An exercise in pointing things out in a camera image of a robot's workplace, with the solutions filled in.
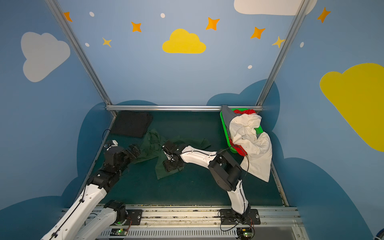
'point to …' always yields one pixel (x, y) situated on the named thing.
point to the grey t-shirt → (228, 115)
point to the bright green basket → (257, 129)
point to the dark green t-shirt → (152, 147)
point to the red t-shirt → (236, 149)
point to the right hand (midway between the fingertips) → (170, 166)
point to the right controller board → (245, 232)
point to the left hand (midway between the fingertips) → (135, 149)
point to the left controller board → (118, 232)
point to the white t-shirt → (257, 148)
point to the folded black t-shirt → (131, 123)
